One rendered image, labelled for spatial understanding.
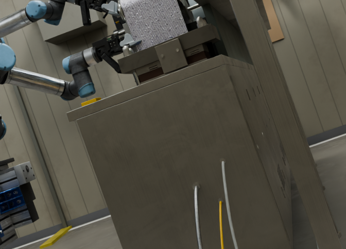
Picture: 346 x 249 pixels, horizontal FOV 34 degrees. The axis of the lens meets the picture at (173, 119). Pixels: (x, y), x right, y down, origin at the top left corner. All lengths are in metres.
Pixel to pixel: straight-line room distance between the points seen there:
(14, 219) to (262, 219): 1.15
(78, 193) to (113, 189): 3.86
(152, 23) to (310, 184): 1.12
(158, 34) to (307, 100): 3.64
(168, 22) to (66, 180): 3.91
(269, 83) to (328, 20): 4.43
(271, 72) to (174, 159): 0.71
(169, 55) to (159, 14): 0.30
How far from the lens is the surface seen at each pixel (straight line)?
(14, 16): 2.60
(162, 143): 2.17
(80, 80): 2.49
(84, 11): 2.60
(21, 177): 2.66
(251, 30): 1.60
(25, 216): 2.68
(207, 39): 2.19
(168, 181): 2.19
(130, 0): 2.48
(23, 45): 6.23
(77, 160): 6.07
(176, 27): 2.42
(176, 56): 2.19
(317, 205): 1.64
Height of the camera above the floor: 0.74
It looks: level
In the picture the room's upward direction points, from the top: 20 degrees counter-clockwise
